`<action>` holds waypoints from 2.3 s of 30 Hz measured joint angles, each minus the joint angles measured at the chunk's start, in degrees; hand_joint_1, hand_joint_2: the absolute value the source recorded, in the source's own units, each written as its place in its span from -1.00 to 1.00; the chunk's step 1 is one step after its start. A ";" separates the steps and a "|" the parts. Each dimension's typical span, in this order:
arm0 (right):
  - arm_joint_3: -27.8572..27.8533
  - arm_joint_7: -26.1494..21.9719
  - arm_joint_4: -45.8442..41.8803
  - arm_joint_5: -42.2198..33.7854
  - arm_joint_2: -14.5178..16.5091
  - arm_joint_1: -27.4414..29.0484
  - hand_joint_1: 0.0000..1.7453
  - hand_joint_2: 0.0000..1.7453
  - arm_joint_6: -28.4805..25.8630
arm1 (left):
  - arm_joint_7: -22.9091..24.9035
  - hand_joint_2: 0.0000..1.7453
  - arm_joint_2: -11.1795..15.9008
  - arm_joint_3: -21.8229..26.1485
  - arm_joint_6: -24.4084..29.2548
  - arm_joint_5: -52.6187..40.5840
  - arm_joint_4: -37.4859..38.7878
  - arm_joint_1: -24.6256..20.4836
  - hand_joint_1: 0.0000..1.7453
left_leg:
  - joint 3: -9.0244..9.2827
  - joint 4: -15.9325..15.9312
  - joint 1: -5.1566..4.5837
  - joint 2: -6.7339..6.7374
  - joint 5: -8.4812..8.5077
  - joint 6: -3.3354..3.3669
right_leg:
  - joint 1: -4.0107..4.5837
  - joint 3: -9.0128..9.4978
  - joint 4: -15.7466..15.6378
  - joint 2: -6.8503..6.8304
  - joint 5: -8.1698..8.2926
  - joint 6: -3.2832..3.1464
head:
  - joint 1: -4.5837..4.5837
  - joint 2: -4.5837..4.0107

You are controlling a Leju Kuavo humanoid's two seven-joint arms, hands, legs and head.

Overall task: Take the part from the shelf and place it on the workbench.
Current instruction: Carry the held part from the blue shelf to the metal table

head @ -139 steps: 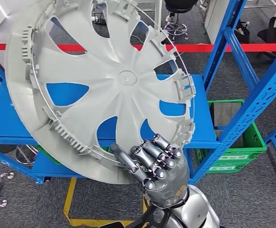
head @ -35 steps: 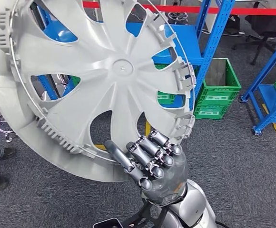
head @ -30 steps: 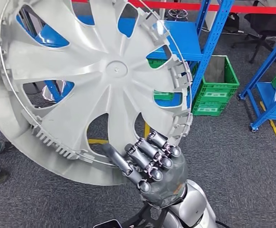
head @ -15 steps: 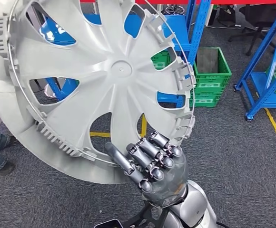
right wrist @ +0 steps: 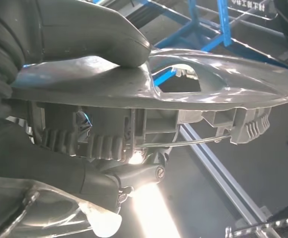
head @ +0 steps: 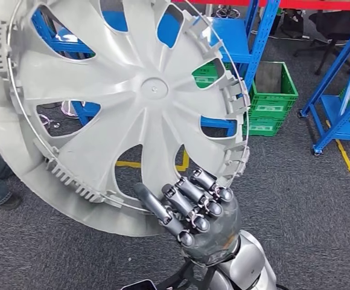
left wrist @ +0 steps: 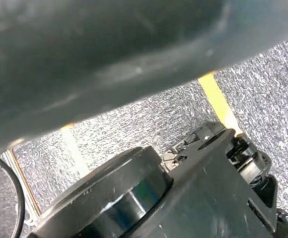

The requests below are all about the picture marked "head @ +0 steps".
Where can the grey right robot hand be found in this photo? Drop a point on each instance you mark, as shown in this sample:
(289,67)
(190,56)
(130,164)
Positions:
(214,232)

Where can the grey plastic wheel cover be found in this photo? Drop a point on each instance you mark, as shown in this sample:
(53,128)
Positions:
(118,100)

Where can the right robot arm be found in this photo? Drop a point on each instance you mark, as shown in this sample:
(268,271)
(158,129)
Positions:
(247,264)

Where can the blue metal shelf rack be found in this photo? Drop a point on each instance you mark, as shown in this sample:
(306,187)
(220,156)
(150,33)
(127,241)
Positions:
(232,40)
(347,128)

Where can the black bag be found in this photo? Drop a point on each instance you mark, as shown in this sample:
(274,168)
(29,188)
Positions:
(292,24)

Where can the black office chair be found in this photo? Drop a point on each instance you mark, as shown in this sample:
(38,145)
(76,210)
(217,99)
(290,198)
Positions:
(335,26)

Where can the red barrier tape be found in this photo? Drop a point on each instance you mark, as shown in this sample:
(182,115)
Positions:
(314,5)

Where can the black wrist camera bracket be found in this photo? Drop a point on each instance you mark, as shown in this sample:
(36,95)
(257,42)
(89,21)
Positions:
(187,276)

